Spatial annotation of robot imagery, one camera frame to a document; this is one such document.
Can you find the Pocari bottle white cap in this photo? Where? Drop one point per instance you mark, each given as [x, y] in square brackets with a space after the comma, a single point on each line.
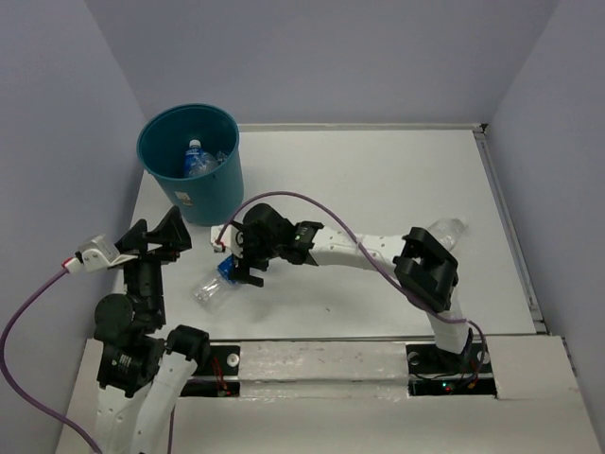
[197, 162]

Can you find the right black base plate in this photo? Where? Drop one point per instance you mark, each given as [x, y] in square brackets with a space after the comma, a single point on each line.
[432, 372]

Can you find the small blue label bottle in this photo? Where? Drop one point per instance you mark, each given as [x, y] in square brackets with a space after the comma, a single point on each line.
[215, 161]

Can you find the teal plastic bin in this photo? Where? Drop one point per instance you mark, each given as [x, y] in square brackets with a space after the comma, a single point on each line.
[208, 199]

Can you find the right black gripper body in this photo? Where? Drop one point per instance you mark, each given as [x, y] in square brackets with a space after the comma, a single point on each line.
[255, 247]

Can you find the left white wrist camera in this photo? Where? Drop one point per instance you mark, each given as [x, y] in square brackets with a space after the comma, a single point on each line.
[95, 254]

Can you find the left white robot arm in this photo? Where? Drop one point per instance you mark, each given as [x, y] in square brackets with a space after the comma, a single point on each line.
[140, 376]

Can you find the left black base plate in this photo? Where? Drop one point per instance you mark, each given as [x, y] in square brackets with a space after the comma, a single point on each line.
[219, 376]

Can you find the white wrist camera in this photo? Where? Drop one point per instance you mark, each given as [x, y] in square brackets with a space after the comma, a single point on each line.
[95, 254]
[226, 239]

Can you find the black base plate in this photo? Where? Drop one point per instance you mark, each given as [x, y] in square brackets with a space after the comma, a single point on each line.
[432, 372]
[219, 376]

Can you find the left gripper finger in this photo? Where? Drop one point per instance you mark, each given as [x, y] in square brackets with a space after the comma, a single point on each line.
[134, 241]
[171, 233]

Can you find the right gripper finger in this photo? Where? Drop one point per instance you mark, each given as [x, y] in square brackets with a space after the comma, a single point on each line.
[242, 275]
[261, 262]

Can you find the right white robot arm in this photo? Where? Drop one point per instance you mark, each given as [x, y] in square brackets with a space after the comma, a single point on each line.
[416, 263]

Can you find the clear bottle beige label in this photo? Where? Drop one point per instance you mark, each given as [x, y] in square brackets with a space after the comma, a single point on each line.
[448, 231]

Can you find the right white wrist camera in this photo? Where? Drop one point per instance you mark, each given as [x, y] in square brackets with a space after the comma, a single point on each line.
[226, 239]

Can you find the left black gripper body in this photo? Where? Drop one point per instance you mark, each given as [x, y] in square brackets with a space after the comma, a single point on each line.
[148, 265]

